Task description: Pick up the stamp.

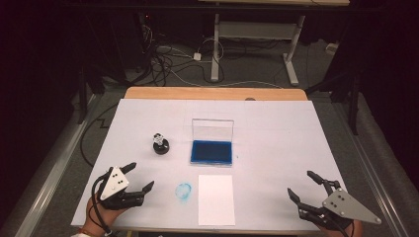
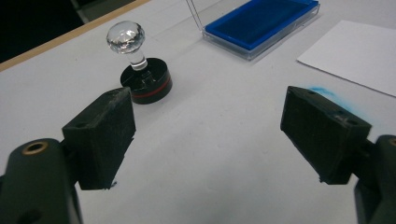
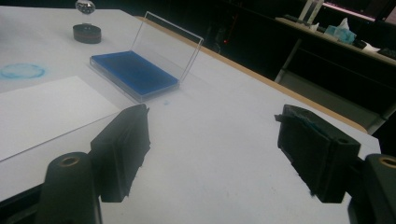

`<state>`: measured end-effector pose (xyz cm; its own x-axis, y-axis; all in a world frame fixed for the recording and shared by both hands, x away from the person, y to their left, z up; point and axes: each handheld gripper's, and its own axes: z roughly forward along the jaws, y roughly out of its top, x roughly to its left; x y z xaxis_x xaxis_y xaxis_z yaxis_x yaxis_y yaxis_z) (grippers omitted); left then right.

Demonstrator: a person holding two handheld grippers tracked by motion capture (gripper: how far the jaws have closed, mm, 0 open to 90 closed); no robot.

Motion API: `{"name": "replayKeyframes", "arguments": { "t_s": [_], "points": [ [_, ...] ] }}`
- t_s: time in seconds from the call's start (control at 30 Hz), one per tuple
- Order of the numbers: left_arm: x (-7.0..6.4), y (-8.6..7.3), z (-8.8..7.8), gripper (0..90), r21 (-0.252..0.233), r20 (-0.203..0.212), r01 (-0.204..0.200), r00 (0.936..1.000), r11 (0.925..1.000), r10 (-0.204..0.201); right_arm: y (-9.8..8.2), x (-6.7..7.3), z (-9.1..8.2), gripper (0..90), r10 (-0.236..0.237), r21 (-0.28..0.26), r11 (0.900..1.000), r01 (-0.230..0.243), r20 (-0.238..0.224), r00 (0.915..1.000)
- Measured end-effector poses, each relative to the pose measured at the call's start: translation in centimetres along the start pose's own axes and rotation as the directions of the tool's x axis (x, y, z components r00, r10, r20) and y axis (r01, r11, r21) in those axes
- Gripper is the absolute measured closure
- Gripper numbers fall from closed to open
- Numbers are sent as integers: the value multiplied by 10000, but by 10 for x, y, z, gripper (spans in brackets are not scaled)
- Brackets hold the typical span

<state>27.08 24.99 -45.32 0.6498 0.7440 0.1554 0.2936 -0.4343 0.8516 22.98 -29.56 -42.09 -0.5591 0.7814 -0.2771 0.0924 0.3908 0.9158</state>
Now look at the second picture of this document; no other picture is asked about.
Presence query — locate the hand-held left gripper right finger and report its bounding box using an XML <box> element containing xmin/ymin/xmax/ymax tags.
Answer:
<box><xmin>279</xmin><ymin>86</ymin><xmax>373</xmax><ymax>185</ymax></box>

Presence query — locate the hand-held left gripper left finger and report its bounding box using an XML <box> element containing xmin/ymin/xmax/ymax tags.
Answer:
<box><xmin>61</xmin><ymin>87</ymin><xmax>137</xmax><ymax>191</ymax></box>

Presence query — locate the black round stamp cap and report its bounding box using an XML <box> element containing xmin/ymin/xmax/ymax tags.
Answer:
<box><xmin>130</xmin><ymin>78</ymin><xmax>173</xmax><ymax>105</ymax></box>

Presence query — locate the clear-knob black stamp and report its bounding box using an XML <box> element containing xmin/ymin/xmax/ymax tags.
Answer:
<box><xmin>106</xmin><ymin>20</ymin><xmax>172</xmax><ymax>94</ymax></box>

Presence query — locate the blue ink pad clear case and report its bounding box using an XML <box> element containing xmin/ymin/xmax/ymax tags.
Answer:
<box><xmin>186</xmin><ymin>0</ymin><xmax>321</xmax><ymax>61</ymax></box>

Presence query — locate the white paper sheet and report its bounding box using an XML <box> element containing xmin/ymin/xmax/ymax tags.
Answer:
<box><xmin>296</xmin><ymin>20</ymin><xmax>396</xmax><ymax>98</ymax></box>

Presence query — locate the large white board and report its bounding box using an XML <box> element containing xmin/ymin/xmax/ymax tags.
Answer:
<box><xmin>0</xmin><ymin>0</ymin><xmax>396</xmax><ymax>224</ymax></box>

